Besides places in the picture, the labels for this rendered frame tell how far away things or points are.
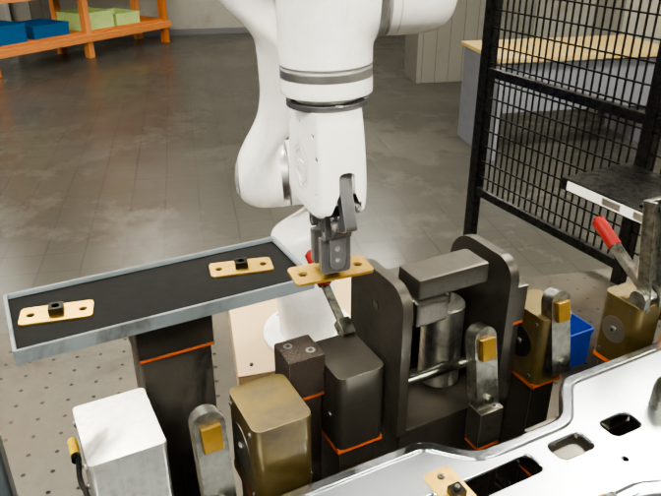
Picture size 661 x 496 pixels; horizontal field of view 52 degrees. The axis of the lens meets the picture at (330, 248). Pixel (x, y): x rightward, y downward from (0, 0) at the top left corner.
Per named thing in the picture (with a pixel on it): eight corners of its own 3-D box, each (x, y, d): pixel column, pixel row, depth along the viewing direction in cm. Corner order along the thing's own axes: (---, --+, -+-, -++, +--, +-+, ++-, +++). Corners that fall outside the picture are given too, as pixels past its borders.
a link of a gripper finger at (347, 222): (329, 142, 62) (317, 172, 67) (352, 217, 59) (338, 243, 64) (340, 141, 62) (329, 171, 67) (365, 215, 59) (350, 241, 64)
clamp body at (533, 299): (510, 511, 113) (543, 323, 97) (470, 468, 122) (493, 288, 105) (541, 497, 116) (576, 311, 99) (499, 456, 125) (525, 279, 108)
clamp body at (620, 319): (597, 482, 119) (638, 310, 103) (556, 447, 127) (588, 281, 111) (624, 469, 122) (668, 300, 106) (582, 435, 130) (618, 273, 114)
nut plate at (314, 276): (297, 287, 67) (296, 277, 67) (286, 271, 71) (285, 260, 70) (375, 272, 70) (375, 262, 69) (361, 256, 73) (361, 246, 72)
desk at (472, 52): (660, 150, 497) (683, 51, 465) (488, 162, 473) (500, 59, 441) (608, 124, 556) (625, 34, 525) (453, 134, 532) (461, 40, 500)
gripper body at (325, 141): (271, 79, 65) (278, 189, 70) (304, 104, 56) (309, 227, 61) (344, 72, 67) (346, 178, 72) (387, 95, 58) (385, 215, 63)
